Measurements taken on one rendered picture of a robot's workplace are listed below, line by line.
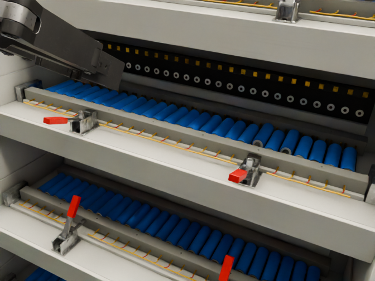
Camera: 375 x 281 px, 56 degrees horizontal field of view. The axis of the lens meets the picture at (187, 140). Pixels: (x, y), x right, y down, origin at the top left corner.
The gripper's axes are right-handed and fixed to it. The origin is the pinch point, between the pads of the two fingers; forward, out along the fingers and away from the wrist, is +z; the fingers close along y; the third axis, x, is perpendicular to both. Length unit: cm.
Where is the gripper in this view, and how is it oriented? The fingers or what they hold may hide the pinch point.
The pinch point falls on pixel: (83, 64)
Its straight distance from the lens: 36.3
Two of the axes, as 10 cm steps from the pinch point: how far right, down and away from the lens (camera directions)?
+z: 3.6, 0.8, 9.3
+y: -8.9, -2.5, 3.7
